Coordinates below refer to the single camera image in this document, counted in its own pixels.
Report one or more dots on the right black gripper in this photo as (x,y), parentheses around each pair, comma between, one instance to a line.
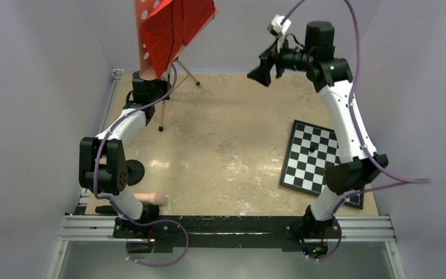
(272,56)

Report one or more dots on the pink tripod music stand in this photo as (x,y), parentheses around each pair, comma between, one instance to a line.
(176,72)

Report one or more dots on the black microphone stand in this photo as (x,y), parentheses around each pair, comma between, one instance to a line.
(136,171)

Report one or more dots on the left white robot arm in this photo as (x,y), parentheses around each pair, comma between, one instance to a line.
(103,167)

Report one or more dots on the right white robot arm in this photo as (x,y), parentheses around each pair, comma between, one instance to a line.
(332,79)

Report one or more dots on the black white chessboard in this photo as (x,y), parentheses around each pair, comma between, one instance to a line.
(302,169)

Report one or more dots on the red sheet music page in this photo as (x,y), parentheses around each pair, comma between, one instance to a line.
(159,30)

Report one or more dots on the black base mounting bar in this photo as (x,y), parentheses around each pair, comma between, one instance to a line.
(286,233)

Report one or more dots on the black microphone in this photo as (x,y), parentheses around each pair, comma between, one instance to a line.
(105,210)

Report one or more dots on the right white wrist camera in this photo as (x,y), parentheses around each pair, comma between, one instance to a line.
(279,27)

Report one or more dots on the aluminium frame rail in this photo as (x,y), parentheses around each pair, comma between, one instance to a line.
(216,152)

